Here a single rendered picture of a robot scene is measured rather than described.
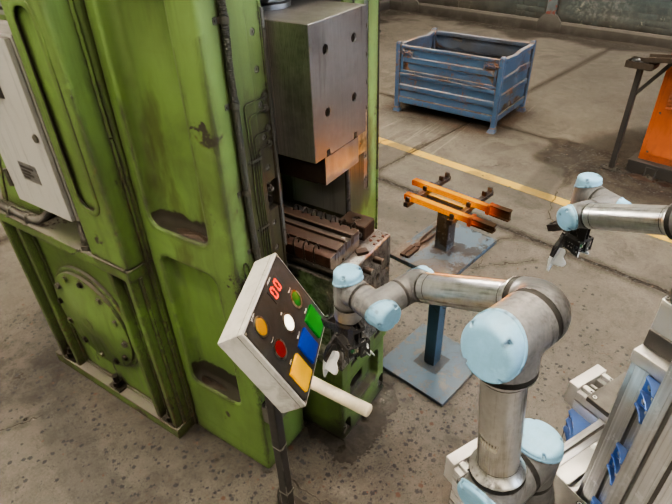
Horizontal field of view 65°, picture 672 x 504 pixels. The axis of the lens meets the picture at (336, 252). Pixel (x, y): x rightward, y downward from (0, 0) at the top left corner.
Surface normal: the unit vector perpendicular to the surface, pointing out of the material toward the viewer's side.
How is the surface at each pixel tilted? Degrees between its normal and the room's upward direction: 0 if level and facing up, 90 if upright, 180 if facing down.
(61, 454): 0
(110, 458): 0
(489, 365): 82
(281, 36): 90
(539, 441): 7
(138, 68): 89
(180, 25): 89
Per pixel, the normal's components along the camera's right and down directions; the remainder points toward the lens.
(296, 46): -0.55, 0.50
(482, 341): -0.79, 0.26
